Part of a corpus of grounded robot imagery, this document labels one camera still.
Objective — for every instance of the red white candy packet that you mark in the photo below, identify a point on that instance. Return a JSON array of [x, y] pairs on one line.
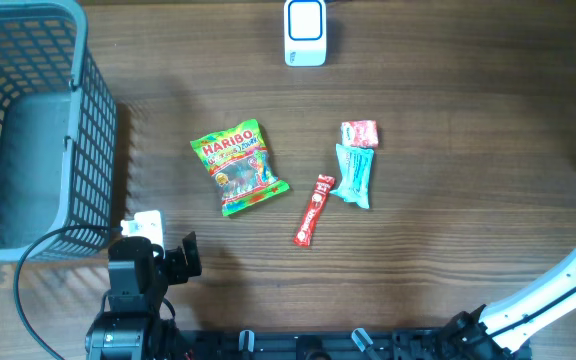
[[362, 134]]

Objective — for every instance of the white barcode scanner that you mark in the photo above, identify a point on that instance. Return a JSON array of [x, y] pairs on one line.
[[305, 33]]

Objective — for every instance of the grey plastic shopping basket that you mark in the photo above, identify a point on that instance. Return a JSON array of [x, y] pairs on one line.
[[58, 134]]

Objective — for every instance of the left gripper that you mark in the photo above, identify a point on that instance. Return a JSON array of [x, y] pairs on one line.
[[175, 258]]

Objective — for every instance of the teal tissue packet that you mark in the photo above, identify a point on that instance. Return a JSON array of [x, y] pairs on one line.
[[355, 168]]

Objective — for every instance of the red stick sachet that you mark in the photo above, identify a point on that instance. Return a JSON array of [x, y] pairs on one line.
[[317, 201]]

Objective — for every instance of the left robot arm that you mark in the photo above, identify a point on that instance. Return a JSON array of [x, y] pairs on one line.
[[129, 325]]

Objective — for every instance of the green Haribo candy bag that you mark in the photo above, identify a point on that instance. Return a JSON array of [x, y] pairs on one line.
[[237, 159]]

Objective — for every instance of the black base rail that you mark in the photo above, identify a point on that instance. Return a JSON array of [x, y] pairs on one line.
[[399, 344]]

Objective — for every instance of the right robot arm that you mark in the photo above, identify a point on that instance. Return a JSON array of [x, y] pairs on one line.
[[498, 330]]

